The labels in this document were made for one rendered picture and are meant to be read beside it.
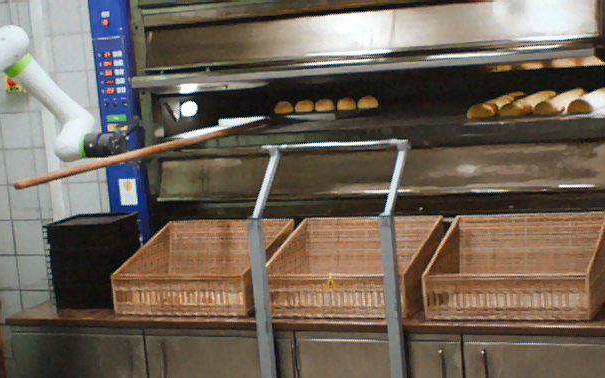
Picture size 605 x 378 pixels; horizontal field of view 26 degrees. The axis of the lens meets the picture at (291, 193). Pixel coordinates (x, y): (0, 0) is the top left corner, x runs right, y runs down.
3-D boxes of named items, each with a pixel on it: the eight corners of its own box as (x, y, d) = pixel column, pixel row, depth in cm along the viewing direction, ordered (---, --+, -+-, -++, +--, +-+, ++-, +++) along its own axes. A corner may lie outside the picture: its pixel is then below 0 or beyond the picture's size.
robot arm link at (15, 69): (-22, 44, 463) (1, 19, 467) (-33, 45, 474) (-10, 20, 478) (16, 79, 471) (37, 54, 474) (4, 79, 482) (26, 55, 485)
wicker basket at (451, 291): (461, 288, 483) (455, 214, 479) (617, 288, 461) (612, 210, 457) (422, 321, 439) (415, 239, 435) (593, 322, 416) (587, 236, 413)
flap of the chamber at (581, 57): (131, 88, 512) (157, 94, 531) (594, 56, 438) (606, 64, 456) (131, 82, 513) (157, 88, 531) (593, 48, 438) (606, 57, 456)
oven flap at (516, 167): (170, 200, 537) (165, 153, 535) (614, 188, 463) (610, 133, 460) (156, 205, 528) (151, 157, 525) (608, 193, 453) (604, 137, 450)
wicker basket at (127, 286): (176, 287, 534) (169, 219, 530) (303, 287, 510) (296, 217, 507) (112, 316, 490) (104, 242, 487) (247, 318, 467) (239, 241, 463)
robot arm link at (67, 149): (55, 169, 484) (44, 146, 477) (67, 147, 493) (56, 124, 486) (89, 167, 479) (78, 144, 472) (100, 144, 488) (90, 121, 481)
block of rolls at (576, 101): (506, 105, 544) (505, 91, 544) (624, 98, 524) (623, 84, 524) (463, 120, 490) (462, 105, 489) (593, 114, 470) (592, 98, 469)
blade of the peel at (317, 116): (335, 119, 547) (334, 113, 547) (218, 126, 571) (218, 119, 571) (367, 110, 579) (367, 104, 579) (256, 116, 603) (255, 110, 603)
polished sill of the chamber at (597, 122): (163, 147, 535) (162, 138, 534) (612, 126, 459) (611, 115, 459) (156, 149, 529) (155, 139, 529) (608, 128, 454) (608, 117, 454)
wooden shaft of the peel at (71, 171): (20, 190, 398) (19, 180, 398) (12, 190, 400) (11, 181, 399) (269, 124, 551) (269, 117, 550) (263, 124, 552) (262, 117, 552)
